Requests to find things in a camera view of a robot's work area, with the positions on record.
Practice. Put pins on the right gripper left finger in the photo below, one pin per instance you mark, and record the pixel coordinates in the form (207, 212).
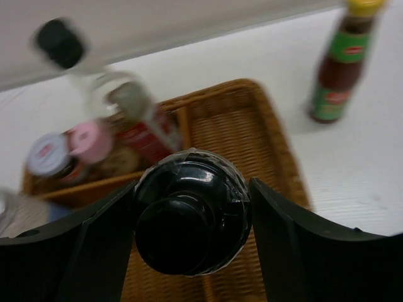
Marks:
(80, 257)

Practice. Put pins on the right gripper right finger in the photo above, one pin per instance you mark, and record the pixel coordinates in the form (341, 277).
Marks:
(305, 257)

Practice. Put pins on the silver-cap blue-label jar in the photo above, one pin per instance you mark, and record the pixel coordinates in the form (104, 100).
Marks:
(20, 213)

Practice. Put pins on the white-lid dark jam jar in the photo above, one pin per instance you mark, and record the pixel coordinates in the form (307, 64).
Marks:
(50, 158)

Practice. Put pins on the pink-cap spice jar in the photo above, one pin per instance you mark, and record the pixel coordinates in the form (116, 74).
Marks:
(94, 145)

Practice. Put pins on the black-cap pepper shaker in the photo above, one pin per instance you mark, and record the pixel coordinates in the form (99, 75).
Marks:
(191, 213)

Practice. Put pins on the green-label red sauce bottle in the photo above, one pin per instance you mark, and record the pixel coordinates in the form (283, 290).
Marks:
(344, 60)

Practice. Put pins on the tall red-label glass bottle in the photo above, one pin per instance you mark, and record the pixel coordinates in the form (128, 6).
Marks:
(115, 98)

